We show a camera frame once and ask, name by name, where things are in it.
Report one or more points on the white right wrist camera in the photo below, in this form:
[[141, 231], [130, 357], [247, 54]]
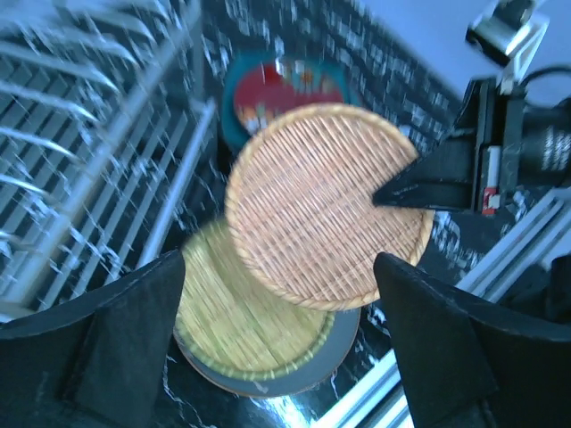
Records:
[[509, 32]]

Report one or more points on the red floral plate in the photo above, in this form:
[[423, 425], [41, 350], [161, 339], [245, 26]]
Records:
[[271, 89]]

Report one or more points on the silver wire dish rack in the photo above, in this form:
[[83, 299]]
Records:
[[103, 120]]

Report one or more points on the yellow green woven plate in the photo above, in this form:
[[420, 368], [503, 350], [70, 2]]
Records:
[[234, 325]]

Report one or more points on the grey reindeer plate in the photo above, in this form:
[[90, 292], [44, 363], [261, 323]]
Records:
[[328, 359]]

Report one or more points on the orange woven plate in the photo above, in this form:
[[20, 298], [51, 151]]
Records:
[[300, 211]]

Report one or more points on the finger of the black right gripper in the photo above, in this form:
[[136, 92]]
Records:
[[447, 169], [430, 196]]

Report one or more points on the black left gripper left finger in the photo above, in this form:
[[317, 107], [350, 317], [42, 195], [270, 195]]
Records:
[[95, 361]]

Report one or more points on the teal square plate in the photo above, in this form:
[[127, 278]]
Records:
[[230, 130]]

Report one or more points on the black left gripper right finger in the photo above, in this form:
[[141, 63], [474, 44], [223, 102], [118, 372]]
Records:
[[467, 362]]

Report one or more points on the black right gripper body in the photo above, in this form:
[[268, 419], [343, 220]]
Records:
[[500, 143]]

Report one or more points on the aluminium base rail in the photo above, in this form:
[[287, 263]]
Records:
[[528, 269]]

